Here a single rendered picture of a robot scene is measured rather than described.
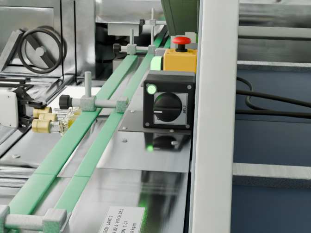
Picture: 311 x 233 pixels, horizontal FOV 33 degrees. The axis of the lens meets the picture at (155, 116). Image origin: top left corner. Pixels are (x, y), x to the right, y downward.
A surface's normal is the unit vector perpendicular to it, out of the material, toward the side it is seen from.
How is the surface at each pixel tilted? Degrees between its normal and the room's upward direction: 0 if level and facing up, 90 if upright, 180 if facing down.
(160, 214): 90
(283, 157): 90
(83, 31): 90
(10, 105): 74
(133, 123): 90
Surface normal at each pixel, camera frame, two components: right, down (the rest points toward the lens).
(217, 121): -0.07, -0.14
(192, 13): -0.06, 0.99
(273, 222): 0.02, -0.96
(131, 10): -0.09, 0.29
